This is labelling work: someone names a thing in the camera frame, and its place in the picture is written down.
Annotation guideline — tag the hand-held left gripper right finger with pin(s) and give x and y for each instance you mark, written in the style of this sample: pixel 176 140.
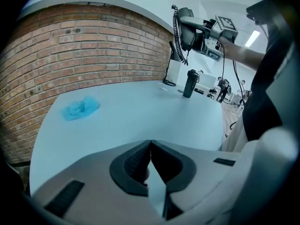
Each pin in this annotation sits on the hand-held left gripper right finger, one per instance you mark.
pixel 206 179

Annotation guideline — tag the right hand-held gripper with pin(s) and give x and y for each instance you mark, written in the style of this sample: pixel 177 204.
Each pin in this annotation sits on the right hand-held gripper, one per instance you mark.
pixel 222 28

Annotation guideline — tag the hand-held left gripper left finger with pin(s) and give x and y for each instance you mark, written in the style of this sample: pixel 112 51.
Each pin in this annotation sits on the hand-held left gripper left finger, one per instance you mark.
pixel 93 172

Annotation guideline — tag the person's right forearm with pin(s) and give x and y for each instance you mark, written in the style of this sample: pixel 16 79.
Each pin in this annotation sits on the person's right forearm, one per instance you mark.
pixel 246 55

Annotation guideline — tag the black desk lamp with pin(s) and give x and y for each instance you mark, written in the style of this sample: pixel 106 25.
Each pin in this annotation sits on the black desk lamp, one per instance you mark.
pixel 173 53

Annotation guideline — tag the person's beige trousers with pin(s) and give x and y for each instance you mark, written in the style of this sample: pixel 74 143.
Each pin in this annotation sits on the person's beige trousers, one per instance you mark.
pixel 235 137

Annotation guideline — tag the white desk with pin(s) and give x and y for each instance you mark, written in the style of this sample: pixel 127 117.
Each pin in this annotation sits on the white desk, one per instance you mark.
pixel 207 83

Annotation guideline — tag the black tumbler bottle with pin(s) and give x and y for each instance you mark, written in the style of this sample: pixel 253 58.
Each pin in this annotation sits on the black tumbler bottle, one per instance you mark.
pixel 189 85

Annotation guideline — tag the ceiling light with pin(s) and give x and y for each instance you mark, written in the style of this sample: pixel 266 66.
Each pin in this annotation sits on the ceiling light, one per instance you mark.
pixel 252 38

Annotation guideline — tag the small black plastic piece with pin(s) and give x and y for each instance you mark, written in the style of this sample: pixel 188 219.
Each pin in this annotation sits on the small black plastic piece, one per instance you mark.
pixel 180 91

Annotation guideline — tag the blue crumpled cloth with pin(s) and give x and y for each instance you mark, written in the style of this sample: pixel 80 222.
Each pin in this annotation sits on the blue crumpled cloth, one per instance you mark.
pixel 80 108

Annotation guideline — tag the light blue table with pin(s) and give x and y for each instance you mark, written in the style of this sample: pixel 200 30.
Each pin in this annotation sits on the light blue table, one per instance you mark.
pixel 140 116

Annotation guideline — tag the person's black shirt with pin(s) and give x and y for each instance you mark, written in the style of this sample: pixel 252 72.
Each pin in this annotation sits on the person's black shirt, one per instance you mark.
pixel 267 97

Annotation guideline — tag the black head-worn camera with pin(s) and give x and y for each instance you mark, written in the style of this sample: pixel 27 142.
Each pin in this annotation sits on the black head-worn camera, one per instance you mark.
pixel 256 10

